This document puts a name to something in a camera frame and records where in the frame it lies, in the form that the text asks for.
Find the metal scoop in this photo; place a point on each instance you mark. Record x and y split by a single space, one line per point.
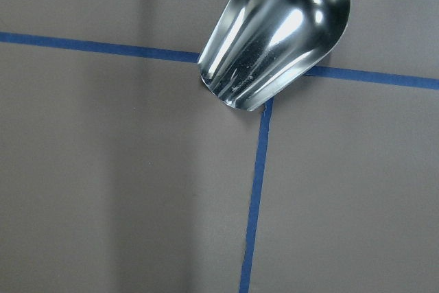
259 47

